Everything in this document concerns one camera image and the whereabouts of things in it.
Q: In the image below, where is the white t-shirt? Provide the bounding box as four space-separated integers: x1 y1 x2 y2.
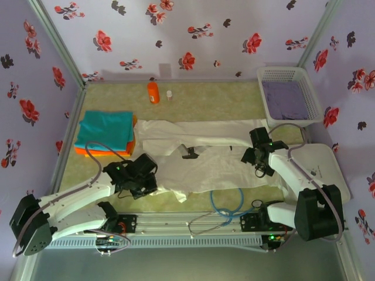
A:
135 118 284 204

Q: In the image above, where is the stack of folded clothes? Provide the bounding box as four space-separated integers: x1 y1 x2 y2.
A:
74 109 135 153
74 114 138 159

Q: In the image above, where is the blue stethoscope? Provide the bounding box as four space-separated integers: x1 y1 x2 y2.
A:
187 187 264 238

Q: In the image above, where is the purple t-shirt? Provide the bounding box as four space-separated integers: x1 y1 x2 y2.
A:
261 81 309 121

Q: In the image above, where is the white perforated plastic basket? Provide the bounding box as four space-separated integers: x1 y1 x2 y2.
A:
256 66 325 128

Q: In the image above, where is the orange plastic bottle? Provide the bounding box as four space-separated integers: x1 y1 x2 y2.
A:
146 81 161 105

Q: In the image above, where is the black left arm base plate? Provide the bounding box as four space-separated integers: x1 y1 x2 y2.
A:
84 214 138 234

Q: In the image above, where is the grey left arm cable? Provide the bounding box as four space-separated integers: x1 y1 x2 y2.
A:
11 140 132 258

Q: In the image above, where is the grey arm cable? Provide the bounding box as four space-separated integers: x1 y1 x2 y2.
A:
262 123 345 253
11 140 132 258

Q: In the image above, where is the aluminium rail frame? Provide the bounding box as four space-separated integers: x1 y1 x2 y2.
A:
26 212 351 235

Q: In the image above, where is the grey slotted cable duct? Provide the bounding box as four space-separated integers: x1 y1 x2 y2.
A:
39 235 263 249

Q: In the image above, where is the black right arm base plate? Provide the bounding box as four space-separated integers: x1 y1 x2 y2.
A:
240 213 294 234

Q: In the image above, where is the grey right arm cable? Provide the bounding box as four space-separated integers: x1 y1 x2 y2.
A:
262 123 345 253

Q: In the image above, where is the aluminium corner post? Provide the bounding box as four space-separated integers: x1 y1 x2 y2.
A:
28 0 88 88
297 0 343 68

